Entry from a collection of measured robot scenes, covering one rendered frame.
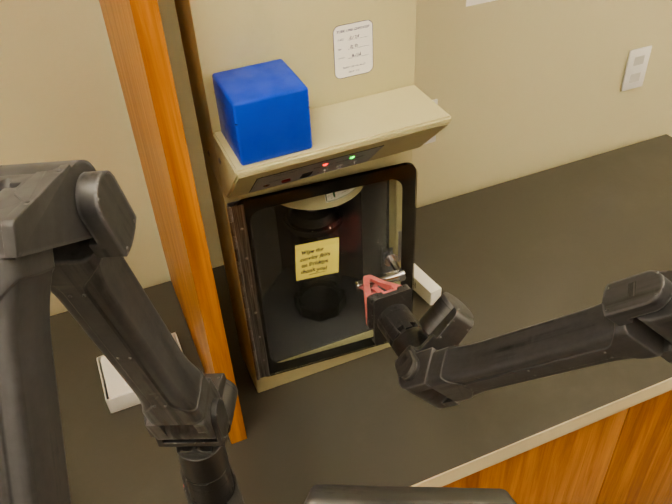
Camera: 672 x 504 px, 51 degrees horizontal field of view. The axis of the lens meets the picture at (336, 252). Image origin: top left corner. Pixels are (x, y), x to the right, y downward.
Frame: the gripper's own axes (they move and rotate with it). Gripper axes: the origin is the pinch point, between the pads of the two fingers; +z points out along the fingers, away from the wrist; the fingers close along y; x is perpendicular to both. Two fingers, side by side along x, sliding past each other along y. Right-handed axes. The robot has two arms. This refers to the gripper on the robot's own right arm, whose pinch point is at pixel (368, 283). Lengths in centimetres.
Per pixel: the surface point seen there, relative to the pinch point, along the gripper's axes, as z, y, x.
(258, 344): 5.6, -11.7, 19.2
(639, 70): 49, -5, -102
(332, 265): 4.6, 2.1, 4.6
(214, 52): 7.0, 42.4, 18.3
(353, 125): -0.5, 31.0, 2.1
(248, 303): 5.7, -1.4, 19.8
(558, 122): 50, -15, -78
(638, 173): 34, -26, -94
